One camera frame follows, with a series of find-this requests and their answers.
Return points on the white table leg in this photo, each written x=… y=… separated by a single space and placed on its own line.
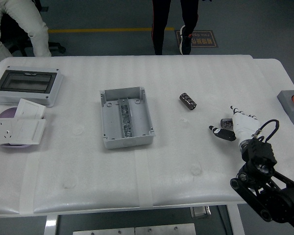
x=235 y=220
x=50 y=225

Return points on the purple round plate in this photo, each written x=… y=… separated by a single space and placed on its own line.
x=6 y=113

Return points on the white wall socket panel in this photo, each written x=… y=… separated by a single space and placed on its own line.
x=2 y=132

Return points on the grey block base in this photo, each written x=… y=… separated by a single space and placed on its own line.
x=290 y=110

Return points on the grey metal bracket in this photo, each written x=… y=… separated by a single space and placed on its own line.
x=200 y=212

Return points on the open grey junction box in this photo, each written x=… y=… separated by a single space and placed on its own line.
x=139 y=117

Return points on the black cylindrical battery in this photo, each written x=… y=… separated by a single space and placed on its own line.
x=187 y=101

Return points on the person in white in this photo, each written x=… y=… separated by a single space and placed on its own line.
x=27 y=19

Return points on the brown floor sign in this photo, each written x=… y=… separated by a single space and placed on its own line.
x=205 y=39

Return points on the black office chair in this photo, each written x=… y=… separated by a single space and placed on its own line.
x=57 y=47

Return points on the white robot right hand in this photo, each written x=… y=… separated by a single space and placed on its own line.
x=245 y=124

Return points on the white foam mat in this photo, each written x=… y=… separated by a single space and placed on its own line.
x=186 y=159

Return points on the white wall switch panel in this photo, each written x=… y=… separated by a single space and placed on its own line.
x=29 y=109
x=29 y=131

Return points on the grey distribution box dark window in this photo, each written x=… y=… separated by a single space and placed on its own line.
x=24 y=82

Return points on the metal mounting rail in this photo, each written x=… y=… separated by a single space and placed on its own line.
x=125 y=117

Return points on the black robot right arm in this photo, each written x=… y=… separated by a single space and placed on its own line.
x=259 y=151

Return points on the person in black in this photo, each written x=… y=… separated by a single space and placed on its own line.
x=159 y=24

